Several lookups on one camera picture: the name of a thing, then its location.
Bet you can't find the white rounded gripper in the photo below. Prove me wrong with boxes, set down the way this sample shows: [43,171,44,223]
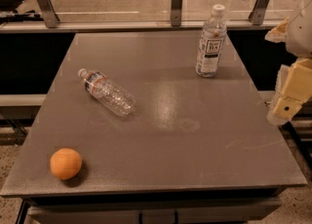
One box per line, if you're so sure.
[264,0,312,126]

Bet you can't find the clear bottle blue label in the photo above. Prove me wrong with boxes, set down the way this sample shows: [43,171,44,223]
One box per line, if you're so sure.
[195,4,227,78]

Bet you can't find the lying clear crinkled water bottle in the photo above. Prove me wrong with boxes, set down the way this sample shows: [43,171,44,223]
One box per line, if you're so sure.
[78,68,136,117]

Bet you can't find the orange ball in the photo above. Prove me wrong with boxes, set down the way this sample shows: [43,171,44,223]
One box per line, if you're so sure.
[50,148,82,180]

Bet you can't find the right grey metal bracket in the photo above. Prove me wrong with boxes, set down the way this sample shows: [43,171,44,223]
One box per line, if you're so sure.
[249,0,270,25]

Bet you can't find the grey metal bracket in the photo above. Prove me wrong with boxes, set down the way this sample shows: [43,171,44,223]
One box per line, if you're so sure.
[171,0,183,26]
[37,0,59,28]
[249,0,270,25]

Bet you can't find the middle grey metal bracket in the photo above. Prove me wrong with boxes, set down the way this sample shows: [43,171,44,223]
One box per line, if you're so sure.
[171,0,183,26]

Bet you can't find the grey metal rail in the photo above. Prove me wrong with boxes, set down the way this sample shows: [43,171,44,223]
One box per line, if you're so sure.
[0,19,284,34]

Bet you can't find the left grey metal bracket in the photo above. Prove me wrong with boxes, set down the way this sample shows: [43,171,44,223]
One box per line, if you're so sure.
[37,0,59,28]

